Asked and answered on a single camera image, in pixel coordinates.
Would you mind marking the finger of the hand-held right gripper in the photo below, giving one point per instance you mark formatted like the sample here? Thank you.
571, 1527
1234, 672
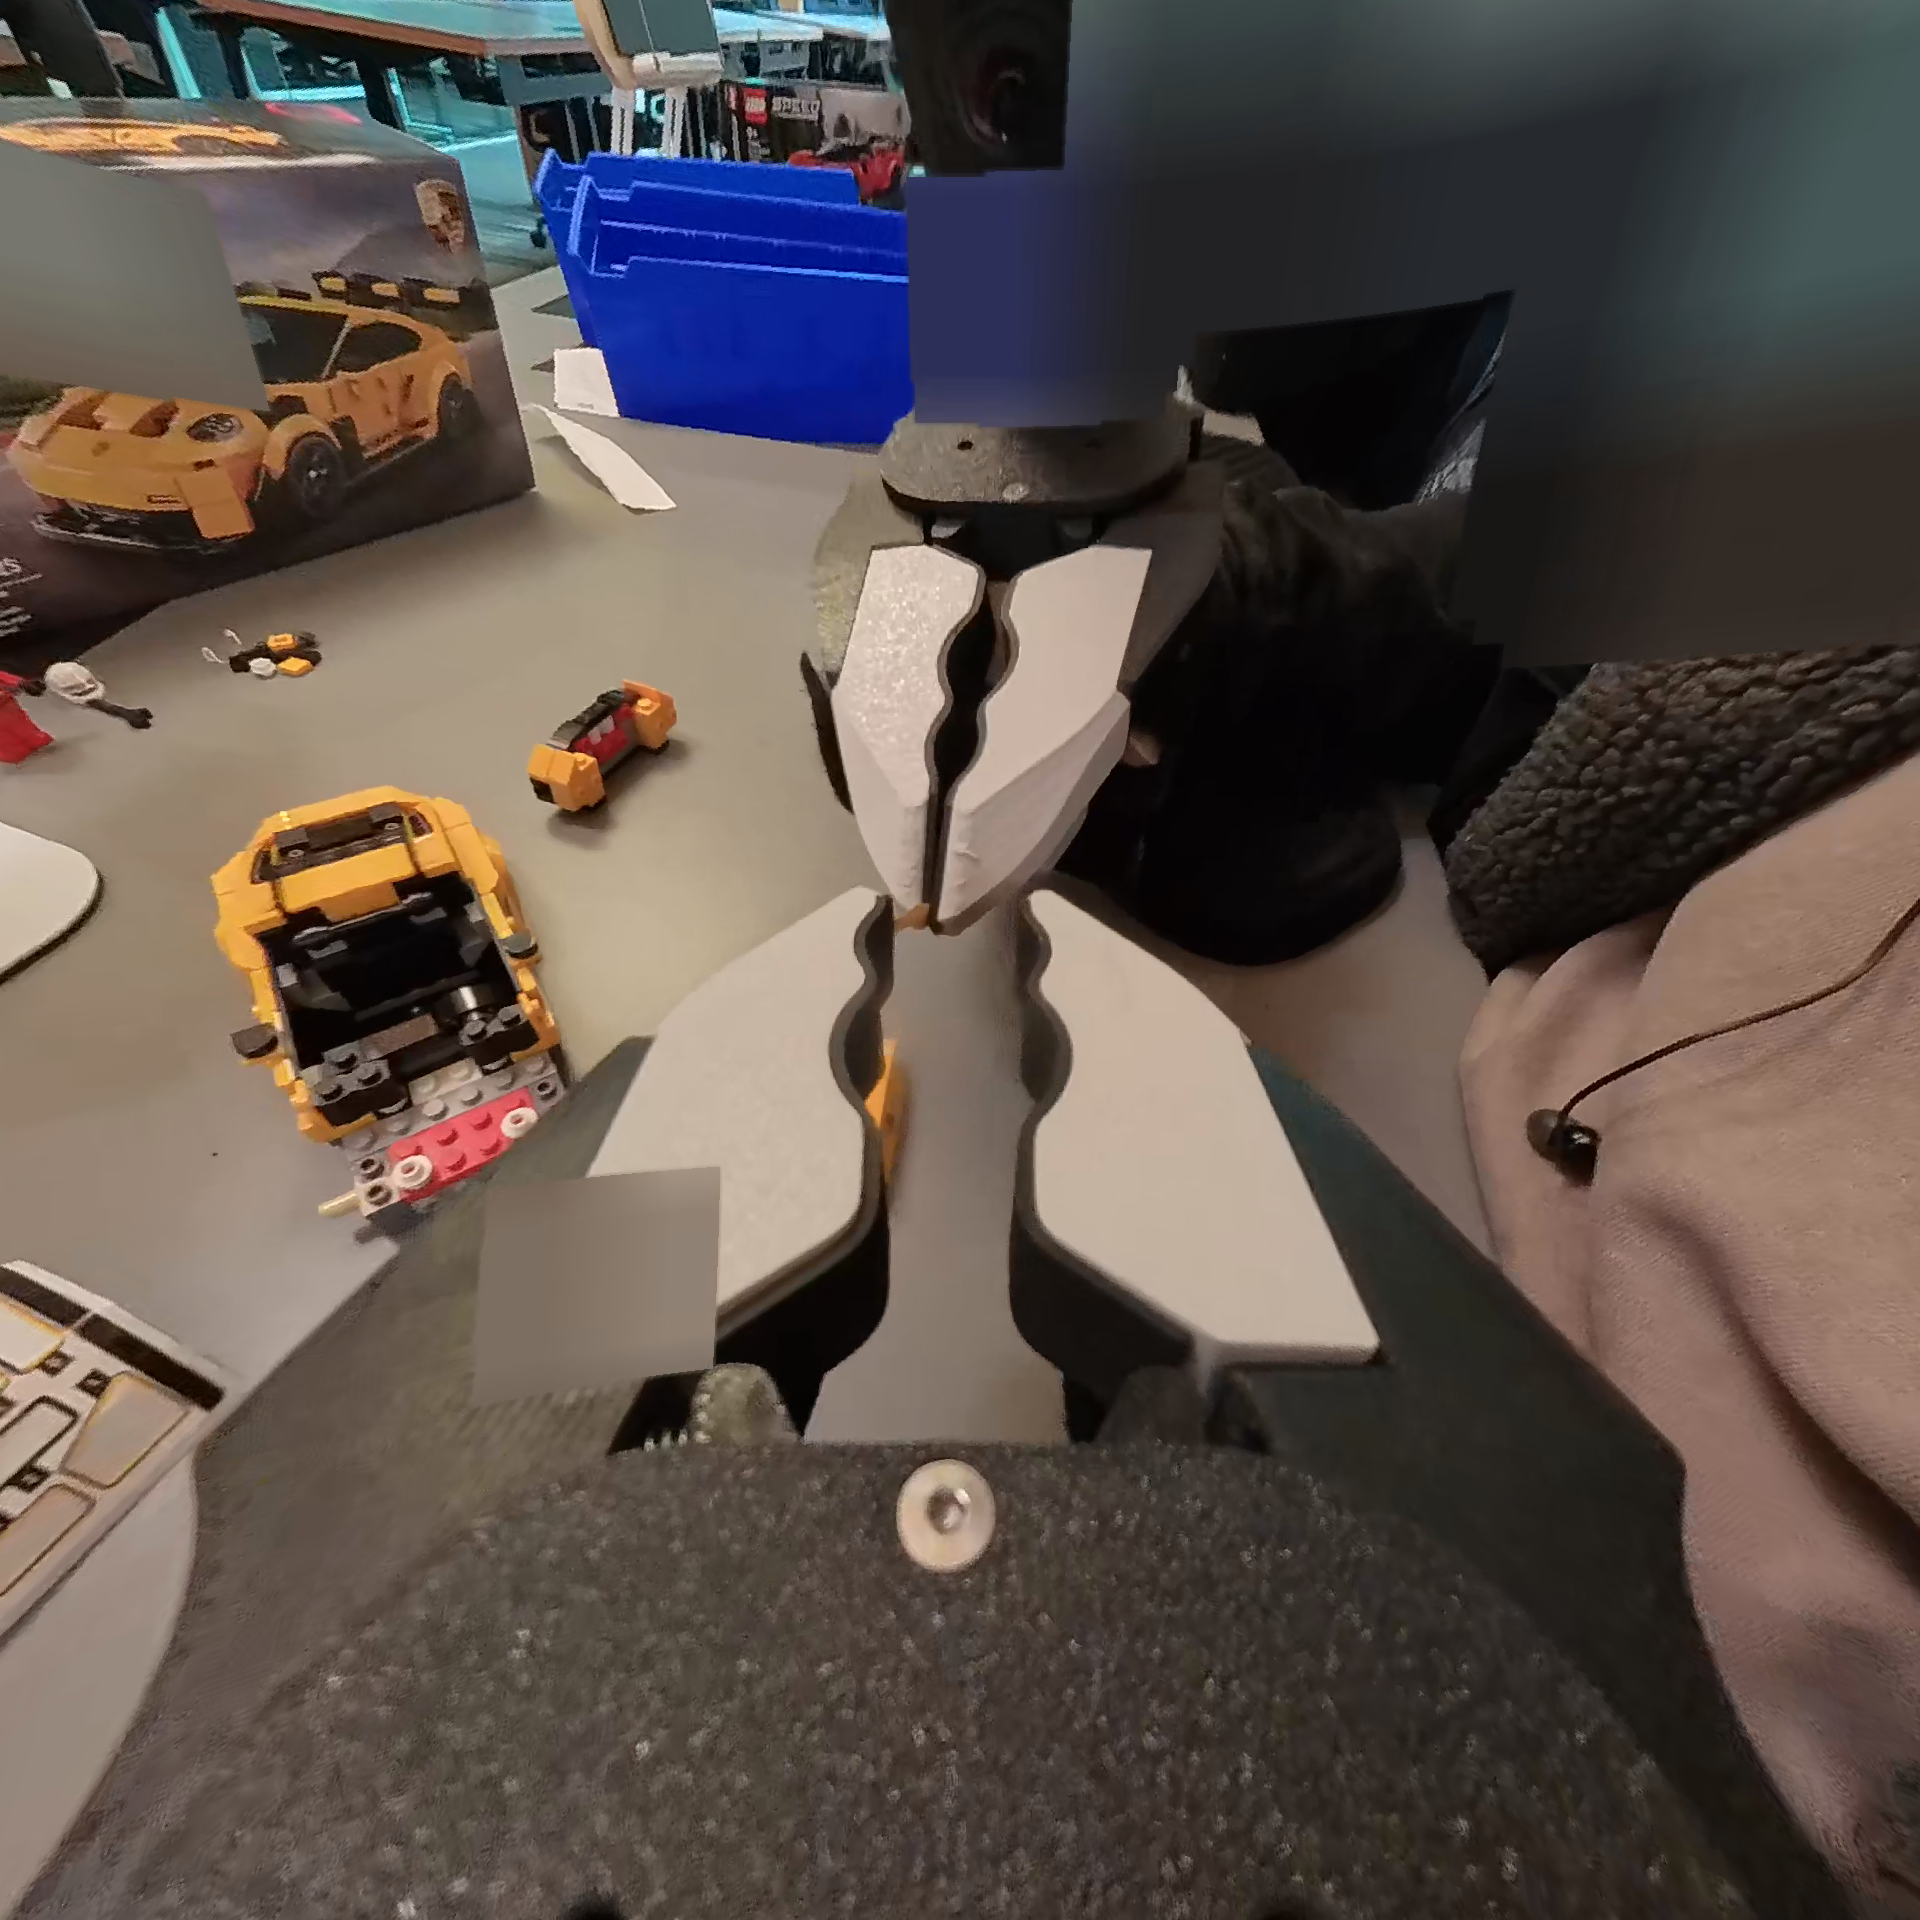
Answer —
892, 704
1050, 704

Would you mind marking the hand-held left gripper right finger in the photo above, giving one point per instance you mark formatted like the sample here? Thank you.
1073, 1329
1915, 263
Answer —
1184, 1185

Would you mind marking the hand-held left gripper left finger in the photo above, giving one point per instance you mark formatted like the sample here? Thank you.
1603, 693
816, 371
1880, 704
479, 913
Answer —
735, 1080

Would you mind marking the orange curved lego piece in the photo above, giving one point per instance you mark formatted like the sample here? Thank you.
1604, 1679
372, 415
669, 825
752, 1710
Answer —
887, 1119

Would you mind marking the white sticker sheet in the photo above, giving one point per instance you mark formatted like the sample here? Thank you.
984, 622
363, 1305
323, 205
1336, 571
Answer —
90, 1424

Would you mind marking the orange red black lego subassembly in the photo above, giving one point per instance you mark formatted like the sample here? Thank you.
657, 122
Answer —
599, 743

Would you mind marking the yellow lego car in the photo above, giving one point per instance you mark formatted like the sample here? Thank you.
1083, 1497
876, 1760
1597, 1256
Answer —
376, 961

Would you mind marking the lego box with red car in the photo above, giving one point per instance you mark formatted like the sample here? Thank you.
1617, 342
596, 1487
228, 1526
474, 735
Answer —
780, 120

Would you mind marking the lego set box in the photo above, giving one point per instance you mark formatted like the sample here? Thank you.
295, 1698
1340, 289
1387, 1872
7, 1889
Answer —
376, 376

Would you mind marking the small black orange lego part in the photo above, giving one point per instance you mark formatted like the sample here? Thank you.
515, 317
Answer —
277, 656

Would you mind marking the black lego wrench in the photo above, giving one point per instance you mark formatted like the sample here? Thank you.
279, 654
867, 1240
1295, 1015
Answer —
119, 712

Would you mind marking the white lego helmet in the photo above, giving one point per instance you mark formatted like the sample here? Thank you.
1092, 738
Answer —
71, 682

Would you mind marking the red lego piece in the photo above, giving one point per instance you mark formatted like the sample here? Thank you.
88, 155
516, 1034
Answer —
18, 728

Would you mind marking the person's right hand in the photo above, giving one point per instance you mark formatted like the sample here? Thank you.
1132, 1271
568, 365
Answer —
1145, 749

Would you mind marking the blue plastic bin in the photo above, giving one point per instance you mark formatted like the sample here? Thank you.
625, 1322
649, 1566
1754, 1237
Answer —
763, 353
559, 225
721, 217

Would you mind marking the white paper scrap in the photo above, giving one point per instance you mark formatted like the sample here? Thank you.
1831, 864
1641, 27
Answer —
609, 464

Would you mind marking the white paper sheet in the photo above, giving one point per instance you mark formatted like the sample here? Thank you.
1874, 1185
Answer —
586, 382

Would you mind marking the pale chair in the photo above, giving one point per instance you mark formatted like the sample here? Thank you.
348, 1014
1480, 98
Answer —
645, 30

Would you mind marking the beige hoodie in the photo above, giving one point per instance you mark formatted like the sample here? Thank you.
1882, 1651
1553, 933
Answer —
1769, 1277

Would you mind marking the black fleece jacket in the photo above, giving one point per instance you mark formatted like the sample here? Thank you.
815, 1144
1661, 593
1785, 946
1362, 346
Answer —
1681, 781

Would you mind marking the white rounded pad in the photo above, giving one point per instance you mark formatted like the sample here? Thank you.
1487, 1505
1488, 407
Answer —
36, 901

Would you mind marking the wooden topped desk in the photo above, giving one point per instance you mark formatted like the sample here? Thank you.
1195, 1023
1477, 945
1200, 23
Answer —
450, 23

